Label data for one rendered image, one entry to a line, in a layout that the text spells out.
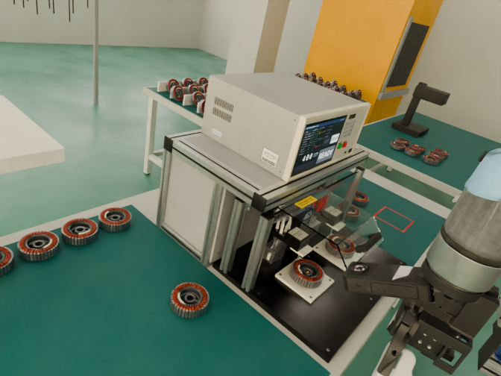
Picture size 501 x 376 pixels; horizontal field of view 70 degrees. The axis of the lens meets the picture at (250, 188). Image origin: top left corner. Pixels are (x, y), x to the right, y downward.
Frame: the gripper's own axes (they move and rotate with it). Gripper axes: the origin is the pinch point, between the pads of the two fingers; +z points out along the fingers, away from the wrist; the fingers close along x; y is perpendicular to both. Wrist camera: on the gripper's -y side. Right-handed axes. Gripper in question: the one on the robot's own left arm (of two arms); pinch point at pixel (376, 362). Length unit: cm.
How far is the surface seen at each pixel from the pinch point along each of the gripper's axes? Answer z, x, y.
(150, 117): 62, 157, -203
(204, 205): 19, 37, -60
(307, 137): -10, 51, -38
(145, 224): 40, 36, -84
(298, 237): 23, 52, -31
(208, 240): 29, 35, -55
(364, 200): 37, 127, -25
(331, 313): 38, 45, -11
